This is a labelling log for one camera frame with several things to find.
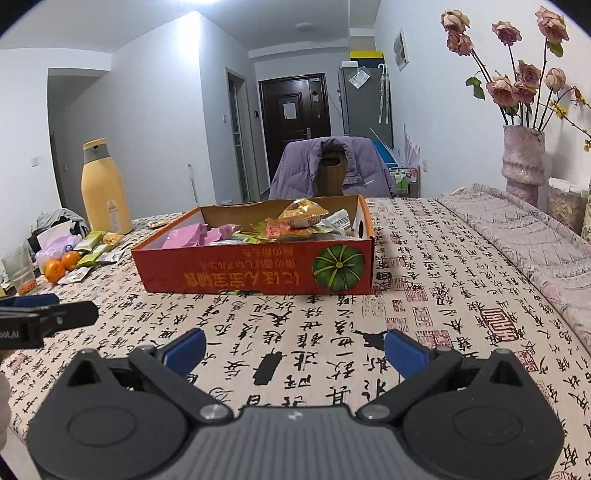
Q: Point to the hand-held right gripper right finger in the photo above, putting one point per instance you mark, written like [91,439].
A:
[404,350]

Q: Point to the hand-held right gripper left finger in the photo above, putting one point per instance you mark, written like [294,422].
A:
[184,350]

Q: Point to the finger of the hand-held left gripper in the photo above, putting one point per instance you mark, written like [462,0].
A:
[27,301]
[69,314]

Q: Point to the orange cardboard box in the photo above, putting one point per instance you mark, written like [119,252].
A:
[231,270]

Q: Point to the pink snack packet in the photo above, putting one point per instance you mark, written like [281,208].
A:
[184,235]
[224,233]

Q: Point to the green snack packet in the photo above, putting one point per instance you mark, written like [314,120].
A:
[244,237]

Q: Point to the large yellow orange packet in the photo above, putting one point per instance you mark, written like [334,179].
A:
[281,230]

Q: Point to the white orange snack packet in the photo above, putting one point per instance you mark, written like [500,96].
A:
[302,212]

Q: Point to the clear plastic container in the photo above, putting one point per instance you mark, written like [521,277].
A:
[18,272]

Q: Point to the orange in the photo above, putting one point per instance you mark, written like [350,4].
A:
[53,271]
[72,261]

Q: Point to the green white snack bar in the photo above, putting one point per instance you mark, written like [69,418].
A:
[92,257]
[90,241]

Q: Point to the purple tissue pack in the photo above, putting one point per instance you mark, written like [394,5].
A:
[57,247]

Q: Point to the grey cloth pile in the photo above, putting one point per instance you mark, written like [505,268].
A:
[55,219]

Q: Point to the clear orange biscuit packet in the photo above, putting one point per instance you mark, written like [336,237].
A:
[113,238]

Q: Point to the small orange snack packet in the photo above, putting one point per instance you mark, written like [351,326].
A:
[156,224]

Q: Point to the yellow thermos bottle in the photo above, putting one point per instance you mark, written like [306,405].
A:
[106,194]

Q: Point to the grey patterned cloth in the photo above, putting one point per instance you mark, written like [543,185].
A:
[508,230]

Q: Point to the wooden chair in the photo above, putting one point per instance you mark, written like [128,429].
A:
[331,177]

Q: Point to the pink fan-shaped decoration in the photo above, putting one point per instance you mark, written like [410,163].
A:
[412,147]

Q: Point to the purple padded jacket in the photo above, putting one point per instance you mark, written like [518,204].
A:
[295,170]

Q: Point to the clear plastic food jar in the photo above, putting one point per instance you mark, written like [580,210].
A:
[565,207]

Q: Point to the grey interior door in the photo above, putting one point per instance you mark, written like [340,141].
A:
[238,138]

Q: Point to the pink textured vase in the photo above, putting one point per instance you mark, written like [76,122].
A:
[524,161]

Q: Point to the small patterned vase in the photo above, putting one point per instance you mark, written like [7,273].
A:
[586,212]

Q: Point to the dark brown entrance door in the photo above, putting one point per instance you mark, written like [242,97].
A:
[277,134]

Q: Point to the grey refrigerator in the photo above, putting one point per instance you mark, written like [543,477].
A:
[358,110]

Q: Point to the white folded umbrella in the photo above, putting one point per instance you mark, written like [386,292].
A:
[383,92]

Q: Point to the white paper notice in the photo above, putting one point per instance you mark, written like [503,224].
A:
[290,110]

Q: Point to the clear plastic bag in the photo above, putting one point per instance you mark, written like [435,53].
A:
[359,78]

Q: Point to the dried pink rose bouquet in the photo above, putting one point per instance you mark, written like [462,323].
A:
[503,87]

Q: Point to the yellow dried flowers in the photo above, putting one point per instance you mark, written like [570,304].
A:
[579,120]

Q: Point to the yellow box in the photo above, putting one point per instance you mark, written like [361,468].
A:
[367,58]

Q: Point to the round ceiling lamp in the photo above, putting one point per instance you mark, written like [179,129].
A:
[304,27]

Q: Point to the wall poster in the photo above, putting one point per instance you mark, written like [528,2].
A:
[400,50]

